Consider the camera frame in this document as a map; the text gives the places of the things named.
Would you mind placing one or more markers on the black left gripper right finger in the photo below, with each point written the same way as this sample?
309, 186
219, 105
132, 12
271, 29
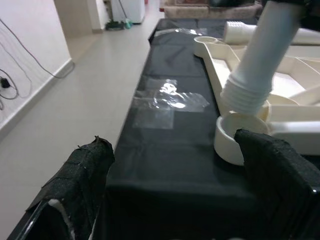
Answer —
280, 187

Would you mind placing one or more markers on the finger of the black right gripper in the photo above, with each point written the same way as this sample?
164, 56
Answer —
311, 16
285, 1

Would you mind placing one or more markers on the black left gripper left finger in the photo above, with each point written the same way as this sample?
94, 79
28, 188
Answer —
80, 180

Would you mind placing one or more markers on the black plastic bag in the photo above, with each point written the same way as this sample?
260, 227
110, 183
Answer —
230, 2

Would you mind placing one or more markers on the cream plastic table top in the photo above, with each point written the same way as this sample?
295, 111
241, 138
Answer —
225, 147

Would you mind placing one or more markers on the black tablecloth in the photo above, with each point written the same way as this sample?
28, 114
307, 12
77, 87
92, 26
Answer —
170, 162

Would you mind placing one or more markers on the beige patterned bench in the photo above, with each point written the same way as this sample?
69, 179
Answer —
190, 11

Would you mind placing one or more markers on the large clear tape patch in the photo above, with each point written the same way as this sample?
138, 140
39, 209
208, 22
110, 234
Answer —
170, 95

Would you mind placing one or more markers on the white appliance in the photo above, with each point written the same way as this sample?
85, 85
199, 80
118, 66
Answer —
132, 11

